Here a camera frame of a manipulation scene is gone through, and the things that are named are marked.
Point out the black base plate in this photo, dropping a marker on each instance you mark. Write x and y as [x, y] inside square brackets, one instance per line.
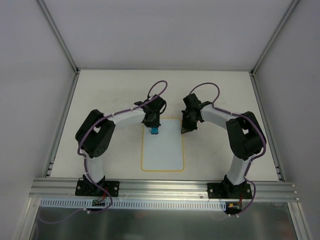
[229, 191]
[85, 188]

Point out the white slotted cable duct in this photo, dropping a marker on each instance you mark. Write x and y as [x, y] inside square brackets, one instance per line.
[134, 204]

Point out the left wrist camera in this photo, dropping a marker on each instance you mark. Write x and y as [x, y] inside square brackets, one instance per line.
[158, 105]

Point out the yellow framed small whiteboard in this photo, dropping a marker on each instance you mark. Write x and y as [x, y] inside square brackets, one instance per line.
[163, 152]

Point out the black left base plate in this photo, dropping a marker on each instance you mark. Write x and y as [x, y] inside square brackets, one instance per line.
[85, 188]

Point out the right aluminium frame post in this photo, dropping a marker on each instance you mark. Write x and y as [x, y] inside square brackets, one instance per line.
[275, 34]

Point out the aluminium frame post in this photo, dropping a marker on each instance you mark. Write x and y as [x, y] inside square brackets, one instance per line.
[275, 34]
[57, 34]

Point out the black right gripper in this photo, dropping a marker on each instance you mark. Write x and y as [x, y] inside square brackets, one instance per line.
[188, 125]

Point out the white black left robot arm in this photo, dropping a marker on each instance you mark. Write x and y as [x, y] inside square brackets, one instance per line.
[95, 134]

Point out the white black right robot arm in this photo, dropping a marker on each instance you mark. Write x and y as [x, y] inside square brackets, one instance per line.
[246, 141]

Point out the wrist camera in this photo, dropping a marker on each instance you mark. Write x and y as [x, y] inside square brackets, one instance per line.
[191, 101]
[158, 105]

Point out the aluminium mounting rail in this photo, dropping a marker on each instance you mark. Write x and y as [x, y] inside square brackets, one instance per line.
[176, 190]

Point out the left aluminium frame post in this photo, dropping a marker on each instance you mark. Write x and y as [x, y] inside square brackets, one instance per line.
[57, 34]

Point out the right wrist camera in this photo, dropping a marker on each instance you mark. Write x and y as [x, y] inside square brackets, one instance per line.
[191, 101]

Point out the blue black whiteboard eraser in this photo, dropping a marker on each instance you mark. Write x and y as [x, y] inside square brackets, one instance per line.
[154, 130]

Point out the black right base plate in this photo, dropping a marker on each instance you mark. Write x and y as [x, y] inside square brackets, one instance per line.
[229, 191]

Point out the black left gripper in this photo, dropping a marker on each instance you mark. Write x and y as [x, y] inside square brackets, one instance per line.
[152, 124]

